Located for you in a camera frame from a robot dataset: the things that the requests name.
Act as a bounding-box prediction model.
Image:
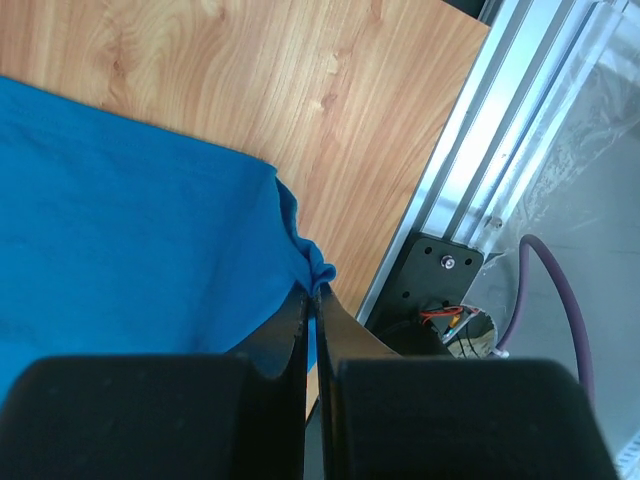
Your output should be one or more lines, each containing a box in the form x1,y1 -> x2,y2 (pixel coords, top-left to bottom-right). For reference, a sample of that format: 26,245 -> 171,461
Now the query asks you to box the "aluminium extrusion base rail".
357,1 -> 639,322

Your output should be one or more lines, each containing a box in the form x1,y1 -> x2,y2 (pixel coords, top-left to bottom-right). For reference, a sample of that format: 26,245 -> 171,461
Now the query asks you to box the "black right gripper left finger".
1,287 -> 308,479

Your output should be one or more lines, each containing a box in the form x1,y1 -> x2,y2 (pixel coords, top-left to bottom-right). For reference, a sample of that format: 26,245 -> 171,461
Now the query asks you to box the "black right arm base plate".
365,232 -> 484,357

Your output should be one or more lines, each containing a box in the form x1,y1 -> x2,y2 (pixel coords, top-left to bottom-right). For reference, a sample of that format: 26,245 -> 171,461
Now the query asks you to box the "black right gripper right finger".
315,286 -> 617,479

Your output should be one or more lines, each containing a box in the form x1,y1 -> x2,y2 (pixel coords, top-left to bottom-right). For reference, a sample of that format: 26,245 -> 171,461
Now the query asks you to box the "blue t shirt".
1,78 -> 336,390

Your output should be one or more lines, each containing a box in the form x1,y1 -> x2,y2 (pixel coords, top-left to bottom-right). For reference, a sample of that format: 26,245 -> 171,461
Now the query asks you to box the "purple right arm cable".
499,234 -> 597,401

